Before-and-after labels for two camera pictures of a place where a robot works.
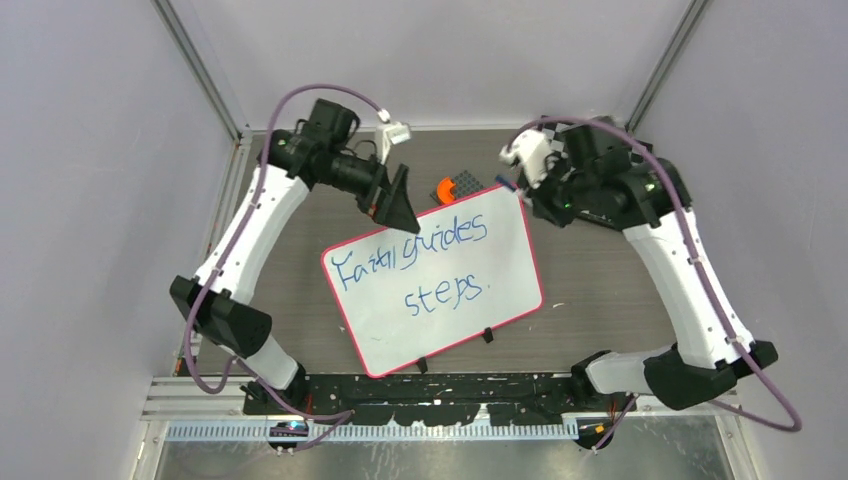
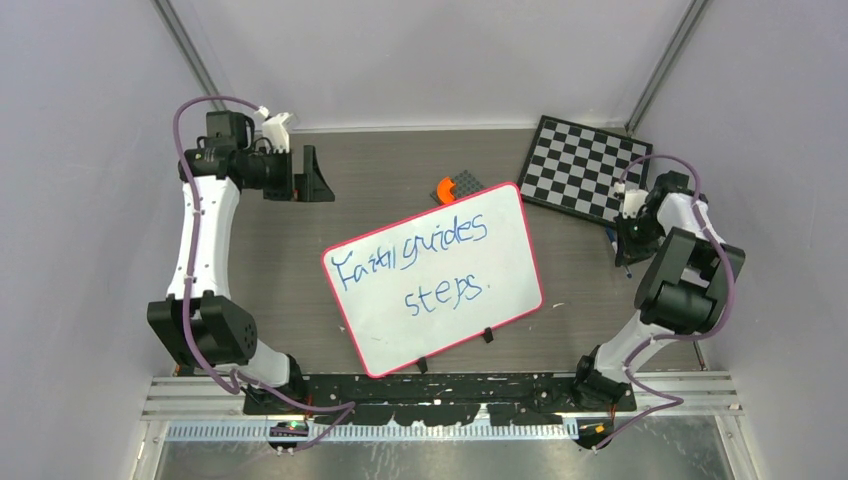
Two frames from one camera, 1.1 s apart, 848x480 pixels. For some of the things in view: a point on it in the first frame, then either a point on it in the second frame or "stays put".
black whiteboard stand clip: (422, 364) stays put
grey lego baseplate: (466, 184) stays put
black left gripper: (394, 207) -> (310, 185)
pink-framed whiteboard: (403, 295) stays put
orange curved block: (444, 190) stays put
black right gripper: (543, 207) -> (631, 252)
